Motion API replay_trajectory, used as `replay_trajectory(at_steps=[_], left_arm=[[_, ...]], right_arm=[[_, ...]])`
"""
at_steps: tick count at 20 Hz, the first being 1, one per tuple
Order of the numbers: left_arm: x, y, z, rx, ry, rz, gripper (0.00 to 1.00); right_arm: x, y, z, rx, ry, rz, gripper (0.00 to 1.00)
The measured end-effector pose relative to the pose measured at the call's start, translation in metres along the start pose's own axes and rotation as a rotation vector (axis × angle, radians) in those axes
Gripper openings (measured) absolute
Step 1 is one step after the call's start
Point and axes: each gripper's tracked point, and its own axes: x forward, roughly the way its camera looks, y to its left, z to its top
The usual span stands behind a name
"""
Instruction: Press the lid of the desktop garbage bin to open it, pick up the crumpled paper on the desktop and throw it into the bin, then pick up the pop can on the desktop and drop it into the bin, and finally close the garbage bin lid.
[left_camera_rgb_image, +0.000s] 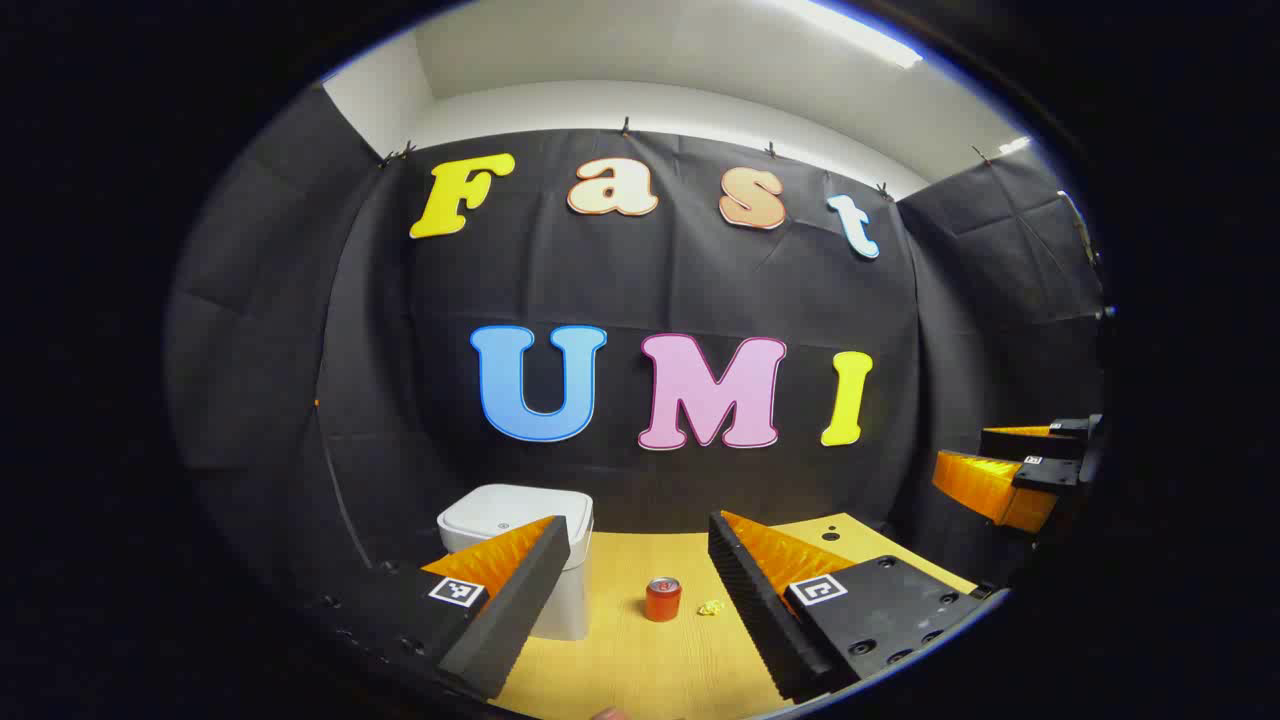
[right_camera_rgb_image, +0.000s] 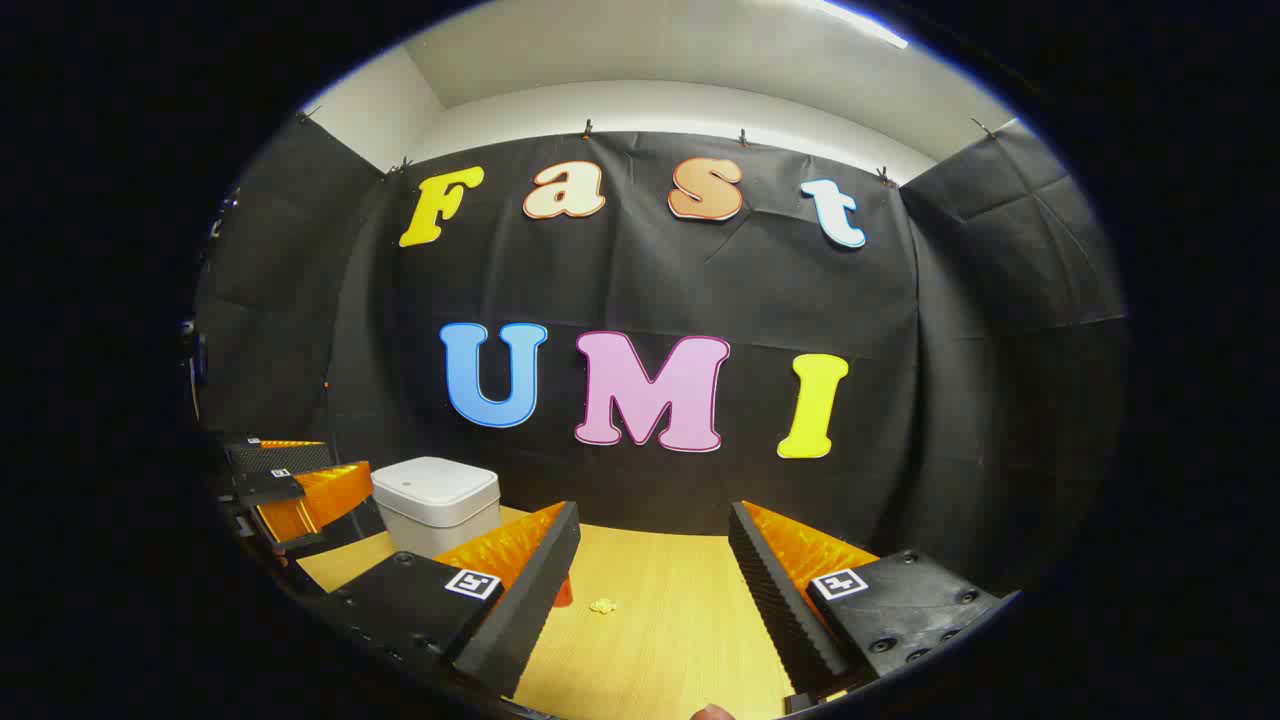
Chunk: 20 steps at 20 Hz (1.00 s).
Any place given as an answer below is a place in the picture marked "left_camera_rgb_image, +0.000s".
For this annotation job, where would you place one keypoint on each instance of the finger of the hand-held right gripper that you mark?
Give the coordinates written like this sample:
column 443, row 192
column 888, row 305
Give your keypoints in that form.
column 1000, row 490
column 1040, row 443

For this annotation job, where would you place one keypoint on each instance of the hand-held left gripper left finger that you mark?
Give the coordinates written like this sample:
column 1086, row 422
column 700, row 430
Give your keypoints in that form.
column 505, row 620

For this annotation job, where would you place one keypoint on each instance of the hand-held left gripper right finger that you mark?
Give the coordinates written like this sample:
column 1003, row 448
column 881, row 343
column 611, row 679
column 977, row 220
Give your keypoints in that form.
column 760, row 610

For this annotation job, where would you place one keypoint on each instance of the yellow paper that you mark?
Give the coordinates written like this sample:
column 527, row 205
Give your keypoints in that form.
column 711, row 607

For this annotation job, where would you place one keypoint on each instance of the red pop can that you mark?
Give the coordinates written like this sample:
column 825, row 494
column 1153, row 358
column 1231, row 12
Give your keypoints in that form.
column 663, row 602

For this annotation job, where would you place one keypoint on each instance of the white desktop garbage bin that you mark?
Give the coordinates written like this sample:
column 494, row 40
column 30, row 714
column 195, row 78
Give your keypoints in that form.
column 500, row 510

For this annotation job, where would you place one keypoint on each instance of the wooden desktop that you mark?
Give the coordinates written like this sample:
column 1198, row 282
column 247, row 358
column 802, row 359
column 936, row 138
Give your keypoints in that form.
column 640, row 670

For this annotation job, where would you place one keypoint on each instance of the black backdrop cloth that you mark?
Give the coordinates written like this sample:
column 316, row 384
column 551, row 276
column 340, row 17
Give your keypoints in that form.
column 650, row 280

